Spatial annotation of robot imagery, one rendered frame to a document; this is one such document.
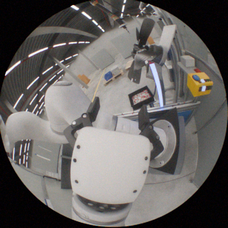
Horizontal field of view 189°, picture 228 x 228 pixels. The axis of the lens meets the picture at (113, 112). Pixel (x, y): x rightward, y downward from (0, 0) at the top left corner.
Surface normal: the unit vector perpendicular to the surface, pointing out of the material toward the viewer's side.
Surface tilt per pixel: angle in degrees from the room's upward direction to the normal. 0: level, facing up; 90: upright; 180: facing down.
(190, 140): 0
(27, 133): 100
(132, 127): 49
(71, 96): 88
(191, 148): 0
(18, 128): 89
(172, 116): 44
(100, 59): 90
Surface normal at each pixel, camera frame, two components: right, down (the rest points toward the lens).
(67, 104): 0.70, -0.25
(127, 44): -0.04, 0.81
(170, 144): -0.96, -0.29
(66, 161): 0.80, -0.49
